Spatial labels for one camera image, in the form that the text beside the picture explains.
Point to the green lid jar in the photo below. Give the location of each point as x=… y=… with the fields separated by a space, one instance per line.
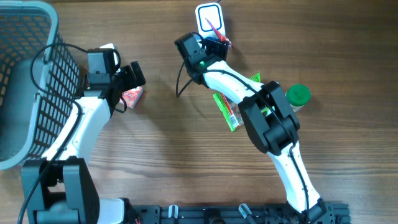
x=298 y=96

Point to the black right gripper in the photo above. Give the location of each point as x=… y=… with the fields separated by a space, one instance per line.
x=220 y=46

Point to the red stick packet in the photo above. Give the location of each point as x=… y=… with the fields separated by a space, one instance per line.
x=220 y=36

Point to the grey plastic mesh basket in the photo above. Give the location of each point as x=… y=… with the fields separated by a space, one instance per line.
x=32 y=57

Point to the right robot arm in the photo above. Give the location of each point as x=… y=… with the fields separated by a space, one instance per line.
x=270 y=122

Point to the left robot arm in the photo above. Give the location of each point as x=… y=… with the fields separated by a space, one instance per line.
x=58 y=187

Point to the green snack bag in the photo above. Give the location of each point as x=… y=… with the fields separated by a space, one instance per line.
x=229 y=110

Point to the red white small pouch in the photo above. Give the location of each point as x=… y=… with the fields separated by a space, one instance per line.
x=131 y=97

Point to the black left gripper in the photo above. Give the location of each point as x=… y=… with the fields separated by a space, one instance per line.
x=132 y=81

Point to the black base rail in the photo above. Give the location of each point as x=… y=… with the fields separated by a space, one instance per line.
x=331 y=213

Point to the white barcode scanner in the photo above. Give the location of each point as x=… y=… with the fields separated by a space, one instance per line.
x=209 y=16

